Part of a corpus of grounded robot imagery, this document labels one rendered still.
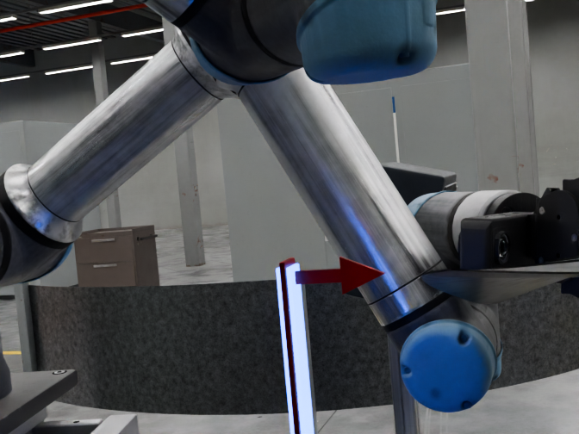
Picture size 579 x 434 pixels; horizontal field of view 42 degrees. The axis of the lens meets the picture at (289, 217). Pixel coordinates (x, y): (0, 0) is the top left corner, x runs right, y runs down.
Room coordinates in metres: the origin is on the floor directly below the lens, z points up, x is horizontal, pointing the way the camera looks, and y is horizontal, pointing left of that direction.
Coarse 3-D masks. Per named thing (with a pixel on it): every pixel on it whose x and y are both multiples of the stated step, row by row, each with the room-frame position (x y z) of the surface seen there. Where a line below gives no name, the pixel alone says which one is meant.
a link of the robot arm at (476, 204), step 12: (480, 192) 0.71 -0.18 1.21; (492, 192) 0.69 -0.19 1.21; (504, 192) 0.68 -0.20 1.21; (516, 192) 0.69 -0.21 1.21; (468, 204) 0.70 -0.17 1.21; (480, 204) 0.68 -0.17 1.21; (456, 216) 0.70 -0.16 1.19; (468, 216) 0.68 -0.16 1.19; (456, 228) 0.70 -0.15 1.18; (456, 240) 0.70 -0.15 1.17
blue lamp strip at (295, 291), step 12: (288, 276) 0.47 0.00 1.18; (288, 288) 0.47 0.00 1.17; (300, 288) 0.49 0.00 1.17; (300, 300) 0.49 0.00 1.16; (300, 312) 0.49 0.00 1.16; (300, 324) 0.48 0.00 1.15; (300, 336) 0.48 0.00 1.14; (300, 348) 0.48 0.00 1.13; (300, 360) 0.48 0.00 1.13; (300, 372) 0.47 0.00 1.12; (300, 384) 0.47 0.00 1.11; (300, 396) 0.47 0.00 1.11; (300, 408) 0.47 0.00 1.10; (300, 420) 0.47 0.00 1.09; (312, 420) 0.49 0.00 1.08; (312, 432) 0.49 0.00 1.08
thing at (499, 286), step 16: (432, 272) 0.38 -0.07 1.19; (448, 272) 0.36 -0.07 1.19; (464, 272) 0.36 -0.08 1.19; (480, 272) 0.36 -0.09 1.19; (496, 272) 0.36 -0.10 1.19; (512, 272) 0.36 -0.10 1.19; (528, 272) 0.36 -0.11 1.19; (544, 272) 0.36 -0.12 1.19; (560, 272) 0.36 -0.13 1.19; (576, 272) 0.36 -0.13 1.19; (448, 288) 0.49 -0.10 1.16; (464, 288) 0.49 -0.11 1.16; (480, 288) 0.50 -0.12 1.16; (496, 288) 0.52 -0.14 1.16; (512, 288) 0.53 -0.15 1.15; (528, 288) 0.54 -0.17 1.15
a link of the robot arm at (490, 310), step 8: (472, 304) 0.70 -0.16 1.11; (480, 304) 0.72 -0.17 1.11; (488, 304) 0.74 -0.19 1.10; (496, 304) 0.75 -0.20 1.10; (488, 312) 0.71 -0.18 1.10; (496, 312) 0.75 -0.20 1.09; (496, 320) 0.73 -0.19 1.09; (496, 328) 0.71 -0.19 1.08; (496, 336) 0.69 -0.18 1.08; (496, 352) 0.74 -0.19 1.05; (496, 376) 0.75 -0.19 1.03
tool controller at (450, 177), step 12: (384, 168) 1.04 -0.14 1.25; (396, 168) 1.04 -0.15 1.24; (408, 168) 1.09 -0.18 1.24; (420, 168) 1.18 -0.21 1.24; (396, 180) 1.03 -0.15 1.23; (408, 180) 1.03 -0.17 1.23; (420, 180) 1.02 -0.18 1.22; (432, 180) 1.02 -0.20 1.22; (444, 180) 1.02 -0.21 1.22; (408, 192) 1.03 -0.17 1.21; (420, 192) 1.02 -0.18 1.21; (432, 192) 1.02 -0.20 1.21
